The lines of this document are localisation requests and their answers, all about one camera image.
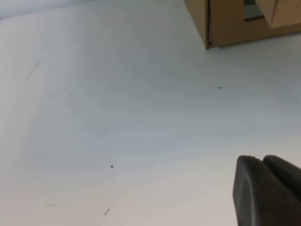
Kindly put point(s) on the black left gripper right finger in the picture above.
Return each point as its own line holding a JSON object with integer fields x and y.
{"x": 284, "y": 171}

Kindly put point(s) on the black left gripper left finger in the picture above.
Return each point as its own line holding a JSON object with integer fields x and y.
{"x": 254, "y": 195}

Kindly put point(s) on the brown cardboard shoe box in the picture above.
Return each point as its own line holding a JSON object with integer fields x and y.
{"x": 225, "y": 26}

